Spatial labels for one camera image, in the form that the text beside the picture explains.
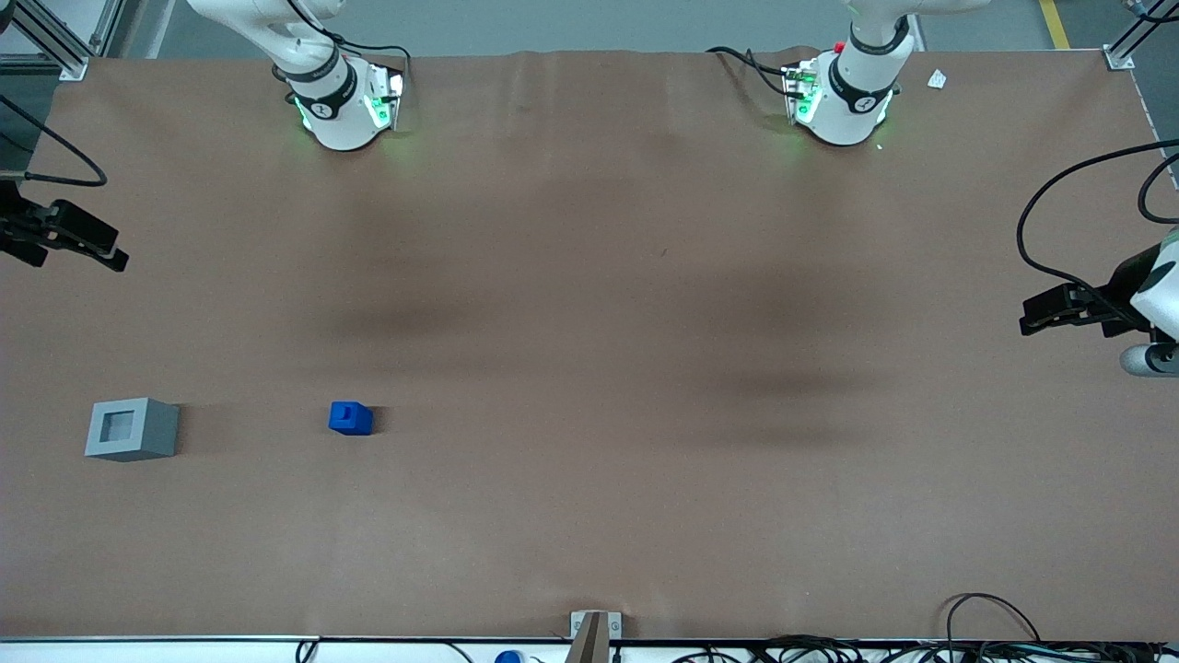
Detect aluminium frame post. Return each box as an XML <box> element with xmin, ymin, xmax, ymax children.
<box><xmin>1103</xmin><ymin>0</ymin><xmax>1179</xmax><ymax>71</ymax></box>
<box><xmin>0</xmin><ymin>0</ymin><xmax>93</xmax><ymax>82</ymax></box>

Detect black arched cable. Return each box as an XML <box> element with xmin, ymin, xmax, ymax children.
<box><xmin>946</xmin><ymin>593</ymin><xmax>1043</xmax><ymax>643</ymax></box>

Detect short black curved cable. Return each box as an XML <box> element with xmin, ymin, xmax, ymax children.
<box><xmin>1138</xmin><ymin>152</ymin><xmax>1179</xmax><ymax>225</ymax></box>

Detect black right base cable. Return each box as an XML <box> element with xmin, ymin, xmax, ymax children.
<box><xmin>313</xmin><ymin>32</ymin><xmax>413</xmax><ymax>104</ymax></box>

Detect gray square base block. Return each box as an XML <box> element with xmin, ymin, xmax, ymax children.
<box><xmin>85</xmin><ymin>398</ymin><xmax>181</xmax><ymax>462</ymax></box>

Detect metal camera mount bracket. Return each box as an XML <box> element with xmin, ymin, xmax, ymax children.
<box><xmin>566</xmin><ymin>611</ymin><xmax>623</xmax><ymax>663</ymax></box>

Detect black base cable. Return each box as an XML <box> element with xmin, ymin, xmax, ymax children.
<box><xmin>313</xmin><ymin>32</ymin><xmax>413</xmax><ymax>104</ymax></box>
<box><xmin>706</xmin><ymin>46</ymin><xmax>804</xmax><ymax>99</ymax></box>

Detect long black looping cable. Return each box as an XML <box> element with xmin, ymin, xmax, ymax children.
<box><xmin>1016</xmin><ymin>139</ymin><xmax>1179</xmax><ymax>309</ymax></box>

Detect blue plastic part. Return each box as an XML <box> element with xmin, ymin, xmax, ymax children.
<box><xmin>329</xmin><ymin>401</ymin><xmax>375</xmax><ymax>436</ymax></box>

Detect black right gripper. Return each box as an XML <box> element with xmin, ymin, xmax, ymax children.
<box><xmin>0</xmin><ymin>180</ymin><xmax>130</xmax><ymax>273</ymax></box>

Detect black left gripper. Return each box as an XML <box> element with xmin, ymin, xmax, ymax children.
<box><xmin>1020</xmin><ymin>244</ymin><xmax>1163</xmax><ymax>337</ymax></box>

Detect brown table mat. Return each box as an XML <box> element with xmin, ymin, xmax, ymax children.
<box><xmin>0</xmin><ymin>46</ymin><xmax>1179</xmax><ymax>641</ymax></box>

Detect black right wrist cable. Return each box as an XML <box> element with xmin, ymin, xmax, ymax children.
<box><xmin>0</xmin><ymin>95</ymin><xmax>109</xmax><ymax>188</ymax></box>

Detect black cable bundle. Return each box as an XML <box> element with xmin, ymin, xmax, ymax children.
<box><xmin>682</xmin><ymin>634</ymin><xmax>1179</xmax><ymax>663</ymax></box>

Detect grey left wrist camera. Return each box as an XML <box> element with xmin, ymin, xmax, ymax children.
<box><xmin>1119</xmin><ymin>343</ymin><xmax>1179</xmax><ymax>378</ymax></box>

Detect black left base cable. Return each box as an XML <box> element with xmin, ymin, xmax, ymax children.
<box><xmin>706</xmin><ymin>46</ymin><xmax>804</xmax><ymax>99</ymax></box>

